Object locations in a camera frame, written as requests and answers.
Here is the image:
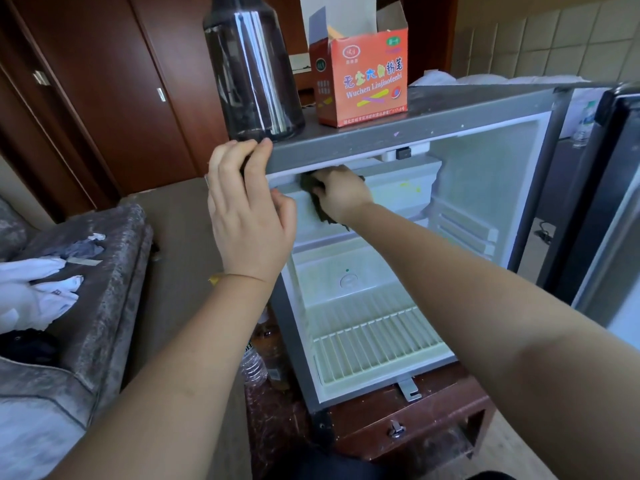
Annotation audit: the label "grey velvet sofa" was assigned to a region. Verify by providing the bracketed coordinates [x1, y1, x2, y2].
[0, 195, 156, 480]

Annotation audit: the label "dark red wooden stand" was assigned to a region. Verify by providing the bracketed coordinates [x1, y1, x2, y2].
[245, 315, 496, 466]

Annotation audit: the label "dark glass spray bottle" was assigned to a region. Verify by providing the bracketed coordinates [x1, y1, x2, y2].
[202, 0, 307, 144]

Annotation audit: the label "grey garment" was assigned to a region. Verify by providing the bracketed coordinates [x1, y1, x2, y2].
[48, 233, 106, 261]

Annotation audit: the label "white bed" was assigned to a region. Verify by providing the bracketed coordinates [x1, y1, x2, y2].
[410, 69, 611, 141]

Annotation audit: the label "beige padded headboard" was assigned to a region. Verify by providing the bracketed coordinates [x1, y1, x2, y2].
[450, 0, 640, 88]

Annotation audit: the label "green cap water bottle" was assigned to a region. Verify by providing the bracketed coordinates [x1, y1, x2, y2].
[238, 343, 269, 388]

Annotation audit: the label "orange cardboard chalk box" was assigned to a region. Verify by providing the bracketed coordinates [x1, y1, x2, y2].
[300, 0, 410, 129]

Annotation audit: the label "dark grey cloth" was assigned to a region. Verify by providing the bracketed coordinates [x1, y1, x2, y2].
[301, 173, 351, 231]

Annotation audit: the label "fridge door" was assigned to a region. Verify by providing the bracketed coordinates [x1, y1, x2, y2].
[540, 85, 640, 351]

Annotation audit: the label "small clear water bottle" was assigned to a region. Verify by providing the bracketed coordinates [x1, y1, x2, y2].
[572, 99, 599, 149]

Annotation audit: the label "person's left forearm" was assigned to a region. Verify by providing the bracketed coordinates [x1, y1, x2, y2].
[45, 273, 276, 480]

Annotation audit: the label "person's dark trousers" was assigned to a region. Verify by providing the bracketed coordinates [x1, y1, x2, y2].
[290, 453, 521, 480]

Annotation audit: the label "person's left hand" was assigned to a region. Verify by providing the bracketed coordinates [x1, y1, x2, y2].
[205, 137, 299, 286]

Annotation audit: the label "person's right hand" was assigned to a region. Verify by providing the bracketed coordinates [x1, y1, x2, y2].
[303, 165, 375, 231]

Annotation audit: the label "grey mini fridge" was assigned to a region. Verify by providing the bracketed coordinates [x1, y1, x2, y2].
[250, 85, 576, 416]

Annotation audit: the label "black garment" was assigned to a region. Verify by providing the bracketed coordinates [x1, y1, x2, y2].
[0, 329, 63, 368]

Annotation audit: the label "small white garment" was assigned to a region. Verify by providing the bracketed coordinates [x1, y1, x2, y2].
[0, 257, 66, 283]

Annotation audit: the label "white wire shelf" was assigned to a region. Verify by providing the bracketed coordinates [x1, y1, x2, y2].
[310, 305, 446, 386]

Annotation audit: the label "black power cable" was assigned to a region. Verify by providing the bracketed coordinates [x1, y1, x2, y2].
[533, 219, 557, 246]

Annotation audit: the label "large white garment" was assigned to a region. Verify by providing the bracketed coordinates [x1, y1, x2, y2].
[0, 275, 86, 336]

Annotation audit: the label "person's right forearm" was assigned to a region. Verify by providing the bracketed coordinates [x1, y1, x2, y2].
[345, 199, 640, 480]

